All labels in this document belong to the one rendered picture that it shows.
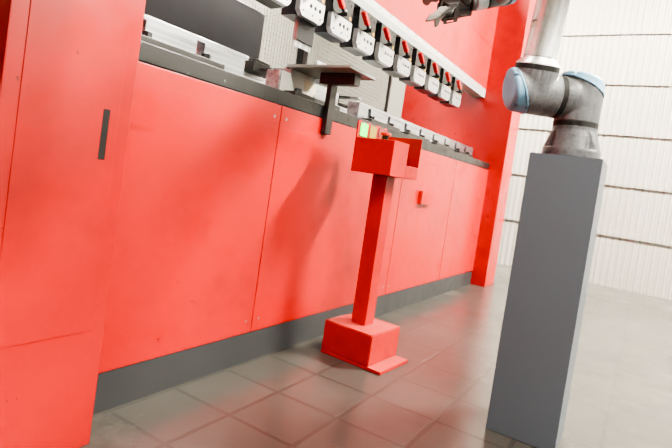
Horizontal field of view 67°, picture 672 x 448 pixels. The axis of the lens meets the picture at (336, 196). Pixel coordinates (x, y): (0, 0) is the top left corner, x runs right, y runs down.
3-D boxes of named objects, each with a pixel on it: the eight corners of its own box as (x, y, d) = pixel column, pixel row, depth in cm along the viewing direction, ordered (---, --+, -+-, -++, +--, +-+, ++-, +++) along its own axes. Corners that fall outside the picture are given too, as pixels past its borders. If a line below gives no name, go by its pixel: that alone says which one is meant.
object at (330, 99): (346, 135, 175) (355, 72, 174) (312, 132, 182) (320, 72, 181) (352, 137, 178) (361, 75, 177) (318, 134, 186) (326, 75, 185)
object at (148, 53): (110, 51, 110) (113, 30, 110) (56, 51, 121) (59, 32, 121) (488, 169, 365) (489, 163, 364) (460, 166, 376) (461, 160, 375)
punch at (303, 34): (295, 44, 184) (299, 18, 184) (291, 44, 185) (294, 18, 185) (311, 52, 193) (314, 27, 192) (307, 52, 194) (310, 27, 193)
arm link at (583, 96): (609, 124, 136) (617, 73, 135) (560, 117, 135) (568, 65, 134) (584, 128, 148) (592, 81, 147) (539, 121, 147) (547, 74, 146)
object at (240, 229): (63, 426, 113) (111, 51, 110) (15, 393, 124) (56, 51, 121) (470, 283, 368) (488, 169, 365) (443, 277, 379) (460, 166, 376)
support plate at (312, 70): (350, 67, 167) (350, 64, 167) (286, 66, 181) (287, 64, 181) (375, 80, 182) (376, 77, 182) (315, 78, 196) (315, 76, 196)
